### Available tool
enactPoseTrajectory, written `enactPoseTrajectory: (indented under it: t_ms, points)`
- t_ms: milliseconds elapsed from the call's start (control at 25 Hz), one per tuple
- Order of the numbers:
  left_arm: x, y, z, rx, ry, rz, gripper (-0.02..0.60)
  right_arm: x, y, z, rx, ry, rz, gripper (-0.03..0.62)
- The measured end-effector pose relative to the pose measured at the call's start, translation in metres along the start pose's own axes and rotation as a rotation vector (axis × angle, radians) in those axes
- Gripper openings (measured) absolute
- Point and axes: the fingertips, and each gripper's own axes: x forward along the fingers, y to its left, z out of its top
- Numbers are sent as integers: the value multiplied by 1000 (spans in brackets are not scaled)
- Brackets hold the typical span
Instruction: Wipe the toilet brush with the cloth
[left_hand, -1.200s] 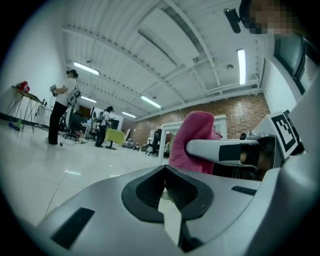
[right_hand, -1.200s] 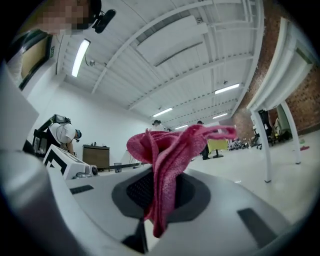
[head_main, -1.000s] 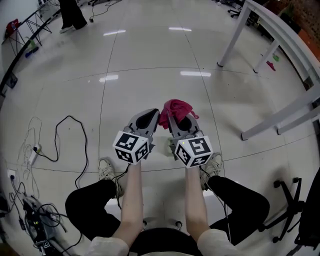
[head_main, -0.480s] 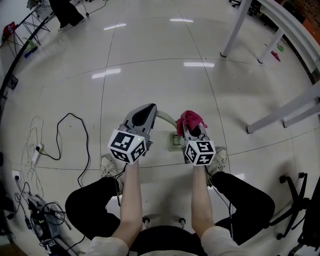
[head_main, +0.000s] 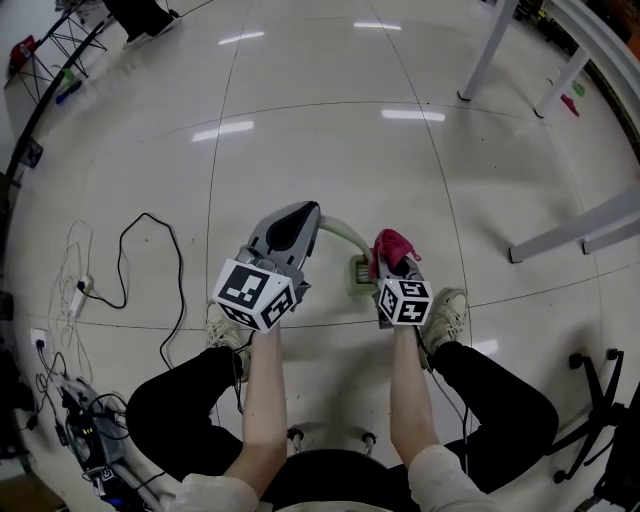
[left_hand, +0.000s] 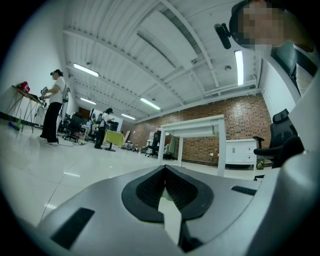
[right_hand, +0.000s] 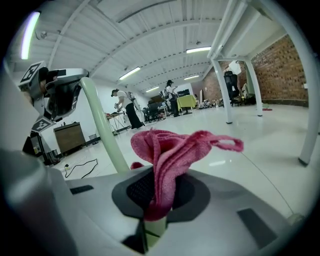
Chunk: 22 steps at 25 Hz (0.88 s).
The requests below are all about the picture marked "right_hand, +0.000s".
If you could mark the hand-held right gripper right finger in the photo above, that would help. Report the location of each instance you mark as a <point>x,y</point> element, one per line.
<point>212,230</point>

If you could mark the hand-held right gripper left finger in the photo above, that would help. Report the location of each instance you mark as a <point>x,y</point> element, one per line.
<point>100,217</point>

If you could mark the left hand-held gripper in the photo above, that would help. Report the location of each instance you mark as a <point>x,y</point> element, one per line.
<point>37,100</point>

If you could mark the pink cloth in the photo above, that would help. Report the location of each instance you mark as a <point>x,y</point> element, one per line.
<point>170,155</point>

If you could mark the brown wooden cabinet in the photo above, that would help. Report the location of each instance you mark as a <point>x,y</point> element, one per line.
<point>70,137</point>

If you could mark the black folding table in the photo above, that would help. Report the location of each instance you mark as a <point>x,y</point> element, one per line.
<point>116,115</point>

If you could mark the white power strip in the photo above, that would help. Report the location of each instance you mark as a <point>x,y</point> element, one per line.
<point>67,167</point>

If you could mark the ceiling tube lamp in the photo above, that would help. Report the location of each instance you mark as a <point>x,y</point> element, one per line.
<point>30,35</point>
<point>191,77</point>
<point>129,73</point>
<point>152,89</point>
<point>198,50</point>

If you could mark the yellow-green covered table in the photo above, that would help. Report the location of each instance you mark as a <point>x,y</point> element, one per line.
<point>186,101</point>

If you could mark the red floor object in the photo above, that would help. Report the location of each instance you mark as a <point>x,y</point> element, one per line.
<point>267,109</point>

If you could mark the white table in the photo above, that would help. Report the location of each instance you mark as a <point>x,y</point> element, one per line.
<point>311,125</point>

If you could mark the black office chair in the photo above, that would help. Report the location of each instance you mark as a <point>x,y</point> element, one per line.
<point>231,85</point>

